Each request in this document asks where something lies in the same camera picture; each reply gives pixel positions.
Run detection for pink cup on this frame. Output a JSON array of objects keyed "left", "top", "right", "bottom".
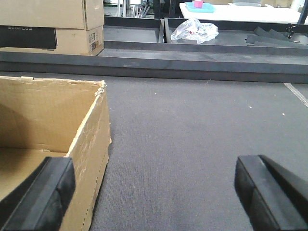
[{"left": 193, "top": 0, "right": 204, "bottom": 9}]

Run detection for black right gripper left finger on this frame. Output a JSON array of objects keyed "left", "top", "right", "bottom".
[{"left": 0, "top": 156, "right": 76, "bottom": 231}]

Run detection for crumpled clear plastic bag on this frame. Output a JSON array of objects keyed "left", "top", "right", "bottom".
[{"left": 170, "top": 18, "right": 219, "bottom": 44}]

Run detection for stacked brown cardboard boxes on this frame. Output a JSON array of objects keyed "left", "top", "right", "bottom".
[{"left": 0, "top": 0, "right": 104, "bottom": 56}]

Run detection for black foam pieces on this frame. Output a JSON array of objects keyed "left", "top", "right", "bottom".
[{"left": 245, "top": 26, "right": 308, "bottom": 48}]

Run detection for light blue tray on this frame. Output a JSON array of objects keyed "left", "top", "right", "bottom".
[{"left": 185, "top": 2, "right": 216, "bottom": 13}]

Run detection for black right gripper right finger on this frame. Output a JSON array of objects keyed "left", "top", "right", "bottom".
[{"left": 234, "top": 155, "right": 308, "bottom": 231}]

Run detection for white table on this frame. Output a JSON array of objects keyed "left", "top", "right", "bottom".
[{"left": 180, "top": 3, "right": 301, "bottom": 24}]

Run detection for plain brown cardboard box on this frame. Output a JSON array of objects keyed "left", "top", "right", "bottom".
[{"left": 0, "top": 76, "right": 112, "bottom": 231}]

